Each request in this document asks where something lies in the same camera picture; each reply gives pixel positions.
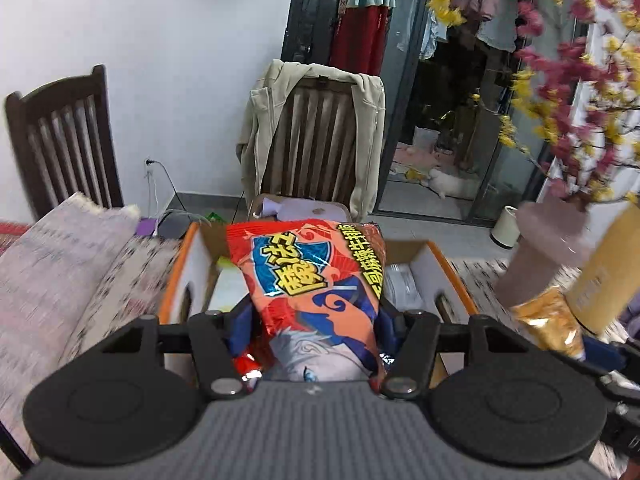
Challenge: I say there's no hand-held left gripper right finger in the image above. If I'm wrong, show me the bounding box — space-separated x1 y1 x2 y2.
377 309 531 401

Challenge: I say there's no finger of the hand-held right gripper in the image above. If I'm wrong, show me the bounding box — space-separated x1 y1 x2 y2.
582 335 640 403

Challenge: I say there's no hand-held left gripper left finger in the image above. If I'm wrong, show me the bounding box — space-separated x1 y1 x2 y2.
102 295 256 401

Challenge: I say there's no clear plastic packet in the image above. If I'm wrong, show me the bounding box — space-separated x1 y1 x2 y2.
387 262 426 313

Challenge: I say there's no gold snack packet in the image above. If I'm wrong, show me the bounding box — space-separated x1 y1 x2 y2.
509 284 587 362

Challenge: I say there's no red cardboard box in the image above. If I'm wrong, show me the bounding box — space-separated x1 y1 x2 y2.
159 220 478 386

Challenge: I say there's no red orange cartoon snack bag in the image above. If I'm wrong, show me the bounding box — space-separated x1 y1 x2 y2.
225 219 388 383

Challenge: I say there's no green white snack packet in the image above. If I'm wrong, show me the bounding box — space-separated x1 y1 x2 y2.
210 255 251 311

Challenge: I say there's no yellow thermos jug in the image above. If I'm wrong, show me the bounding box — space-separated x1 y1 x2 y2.
565 200 640 336

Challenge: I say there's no dark grey floor object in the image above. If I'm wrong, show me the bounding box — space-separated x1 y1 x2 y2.
157 210 201 239

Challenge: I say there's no pink vase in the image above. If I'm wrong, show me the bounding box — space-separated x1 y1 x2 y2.
492 195 608 308

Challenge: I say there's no lavender cloth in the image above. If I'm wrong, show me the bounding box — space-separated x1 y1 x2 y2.
260 197 348 222

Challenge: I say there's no white trash bin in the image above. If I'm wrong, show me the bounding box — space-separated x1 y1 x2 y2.
491 205 523 251

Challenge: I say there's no white fluffy pet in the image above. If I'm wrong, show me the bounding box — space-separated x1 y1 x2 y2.
420 167 481 200

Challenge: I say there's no white pot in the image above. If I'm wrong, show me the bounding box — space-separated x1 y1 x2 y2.
412 127 441 151

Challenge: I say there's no chair with beige jacket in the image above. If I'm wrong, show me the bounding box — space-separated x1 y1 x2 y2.
236 59 387 223

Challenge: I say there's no brown slatted wooden chair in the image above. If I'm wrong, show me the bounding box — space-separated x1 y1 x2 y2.
247 62 371 223

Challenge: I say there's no dark wooden chair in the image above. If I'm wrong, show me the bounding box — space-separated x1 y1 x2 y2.
4 64 126 223

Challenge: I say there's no red hanging garment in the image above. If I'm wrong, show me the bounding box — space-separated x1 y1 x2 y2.
327 0 401 78

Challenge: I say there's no dark sliding glass door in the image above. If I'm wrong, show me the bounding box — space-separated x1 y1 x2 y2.
280 0 591 226

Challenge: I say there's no pale hanging garment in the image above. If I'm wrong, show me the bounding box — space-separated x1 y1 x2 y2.
475 0 518 53

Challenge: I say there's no black power cable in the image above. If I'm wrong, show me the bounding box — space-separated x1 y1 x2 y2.
149 160 180 211

